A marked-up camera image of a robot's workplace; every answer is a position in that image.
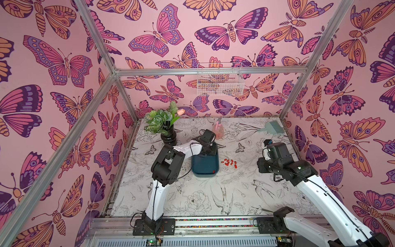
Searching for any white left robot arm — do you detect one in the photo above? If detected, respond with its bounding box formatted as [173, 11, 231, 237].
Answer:
[142, 129, 218, 225]

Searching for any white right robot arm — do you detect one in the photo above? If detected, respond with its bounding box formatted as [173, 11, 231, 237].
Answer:
[257, 140, 390, 247]

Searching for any teal storage box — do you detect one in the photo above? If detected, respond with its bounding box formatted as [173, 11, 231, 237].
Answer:
[191, 143, 219, 178]

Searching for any pink spray bottle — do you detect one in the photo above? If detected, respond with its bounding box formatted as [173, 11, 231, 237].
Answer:
[213, 118, 225, 140]

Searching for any black vase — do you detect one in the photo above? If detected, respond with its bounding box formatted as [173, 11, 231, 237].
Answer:
[160, 126, 177, 146]

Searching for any green artificial plant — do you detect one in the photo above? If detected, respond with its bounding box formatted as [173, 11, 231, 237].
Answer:
[144, 101, 186, 136]

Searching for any white wire basket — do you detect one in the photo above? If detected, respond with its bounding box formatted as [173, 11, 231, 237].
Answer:
[196, 67, 245, 97]

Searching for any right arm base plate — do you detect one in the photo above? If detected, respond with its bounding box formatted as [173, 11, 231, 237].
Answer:
[256, 216, 295, 234]

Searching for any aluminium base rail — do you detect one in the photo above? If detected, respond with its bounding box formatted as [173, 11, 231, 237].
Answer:
[83, 215, 332, 247]

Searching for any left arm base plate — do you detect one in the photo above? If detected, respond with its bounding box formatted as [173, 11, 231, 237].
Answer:
[133, 217, 175, 236]

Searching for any aluminium frame post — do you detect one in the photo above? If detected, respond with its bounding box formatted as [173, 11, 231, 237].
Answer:
[279, 0, 353, 120]

